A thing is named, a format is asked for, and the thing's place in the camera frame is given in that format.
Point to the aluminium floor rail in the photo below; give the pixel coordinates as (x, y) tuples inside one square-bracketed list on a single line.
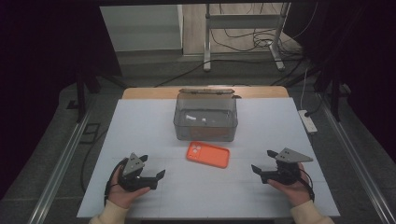
[(59, 168), (358, 161)]

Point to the black stand leg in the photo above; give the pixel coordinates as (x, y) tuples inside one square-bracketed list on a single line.
[(81, 96), (334, 96)]

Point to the white metal stand frame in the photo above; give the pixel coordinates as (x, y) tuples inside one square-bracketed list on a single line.
[(243, 21)]

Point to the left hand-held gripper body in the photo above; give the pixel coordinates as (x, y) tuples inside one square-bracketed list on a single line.
[(132, 169)]

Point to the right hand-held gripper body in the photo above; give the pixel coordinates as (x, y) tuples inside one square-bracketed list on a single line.
[(288, 169)]

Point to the person's right hand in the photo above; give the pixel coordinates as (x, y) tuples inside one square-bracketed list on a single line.
[(292, 193)]

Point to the white power strip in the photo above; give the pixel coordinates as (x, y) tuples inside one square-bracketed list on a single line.
[(308, 123)]

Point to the orange phone case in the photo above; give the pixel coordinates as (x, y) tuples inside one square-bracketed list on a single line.
[(208, 154)]

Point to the white foam board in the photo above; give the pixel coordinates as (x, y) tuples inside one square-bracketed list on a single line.
[(149, 124)]

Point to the black floor frame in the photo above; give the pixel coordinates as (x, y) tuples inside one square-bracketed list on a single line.
[(90, 133)]

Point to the white cabinet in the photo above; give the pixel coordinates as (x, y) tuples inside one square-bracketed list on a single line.
[(140, 28)]

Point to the clear plastic storage box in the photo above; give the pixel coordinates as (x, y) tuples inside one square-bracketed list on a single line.
[(205, 124)]

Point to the person's left hand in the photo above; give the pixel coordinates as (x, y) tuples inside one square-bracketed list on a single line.
[(122, 194)]

